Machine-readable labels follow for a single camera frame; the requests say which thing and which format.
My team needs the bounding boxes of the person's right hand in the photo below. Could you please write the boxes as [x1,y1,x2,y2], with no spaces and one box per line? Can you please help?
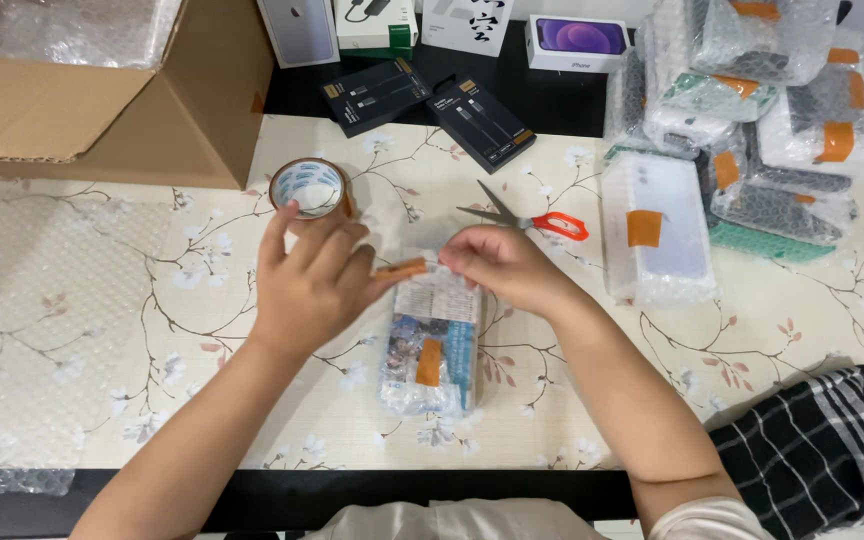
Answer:
[437,224,580,321]

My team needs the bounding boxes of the person's left hand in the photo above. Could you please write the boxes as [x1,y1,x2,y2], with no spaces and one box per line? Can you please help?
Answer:
[250,200,405,356]

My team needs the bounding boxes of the brown tape strip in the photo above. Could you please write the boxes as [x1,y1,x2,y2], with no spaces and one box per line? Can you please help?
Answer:
[372,257,430,283]

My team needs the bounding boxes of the bubble-wrapped blue printed box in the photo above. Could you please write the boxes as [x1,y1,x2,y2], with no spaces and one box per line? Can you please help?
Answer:
[375,255,486,419]

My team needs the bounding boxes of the brown packing tape roll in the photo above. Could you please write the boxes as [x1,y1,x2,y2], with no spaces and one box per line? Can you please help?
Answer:
[268,157,354,222]

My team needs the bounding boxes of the bubble-wrapped white phone box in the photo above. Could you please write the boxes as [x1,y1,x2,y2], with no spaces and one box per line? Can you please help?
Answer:
[600,153,719,306]

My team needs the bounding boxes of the white box with black calligraphy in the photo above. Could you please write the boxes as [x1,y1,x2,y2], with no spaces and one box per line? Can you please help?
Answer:
[421,0,516,58]

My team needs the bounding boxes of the white box with purple phone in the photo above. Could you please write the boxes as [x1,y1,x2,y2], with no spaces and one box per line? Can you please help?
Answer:
[525,14,633,75]

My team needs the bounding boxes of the white and green charger box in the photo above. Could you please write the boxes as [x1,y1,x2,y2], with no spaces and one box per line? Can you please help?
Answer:
[332,0,420,61]

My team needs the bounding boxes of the floral tablecloth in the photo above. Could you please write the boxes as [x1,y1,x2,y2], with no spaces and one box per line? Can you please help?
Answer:
[0,114,864,473]

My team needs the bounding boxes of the person's white shirt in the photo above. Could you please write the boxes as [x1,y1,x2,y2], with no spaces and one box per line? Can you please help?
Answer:
[303,496,777,540]

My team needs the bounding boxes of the pile of bubble-wrapped packages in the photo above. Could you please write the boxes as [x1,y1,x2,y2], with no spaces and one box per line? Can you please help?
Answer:
[603,0,864,264]

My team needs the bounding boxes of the large cardboard box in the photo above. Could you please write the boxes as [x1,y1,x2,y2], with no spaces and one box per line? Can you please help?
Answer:
[0,0,276,191]

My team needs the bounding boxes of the black and white checked cloth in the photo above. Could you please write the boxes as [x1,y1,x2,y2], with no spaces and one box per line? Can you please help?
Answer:
[704,365,864,540]

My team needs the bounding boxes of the flat bubble wrap sheet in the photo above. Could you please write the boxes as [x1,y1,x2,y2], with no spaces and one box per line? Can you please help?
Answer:
[0,191,182,497]

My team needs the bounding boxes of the bubble wrap bundle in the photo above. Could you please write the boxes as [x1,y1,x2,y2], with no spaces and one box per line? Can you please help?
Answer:
[0,0,183,70]

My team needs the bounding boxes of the orange-handled scissors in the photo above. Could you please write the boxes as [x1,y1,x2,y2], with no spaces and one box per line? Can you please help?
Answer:
[455,179,591,243]

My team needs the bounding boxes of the black cable box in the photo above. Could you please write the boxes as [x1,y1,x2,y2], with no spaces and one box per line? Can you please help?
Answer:
[319,57,434,139]
[425,73,538,175]

